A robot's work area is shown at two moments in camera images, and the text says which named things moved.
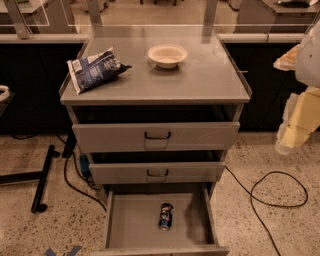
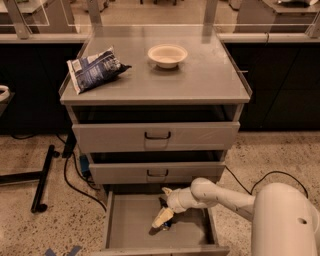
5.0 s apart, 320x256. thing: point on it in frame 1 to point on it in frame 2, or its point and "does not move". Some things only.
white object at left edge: x=5 y=95 does not move
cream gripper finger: x=287 y=61 to x=180 y=199
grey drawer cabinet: x=157 y=135 does not move
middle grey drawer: x=157 y=172 does not move
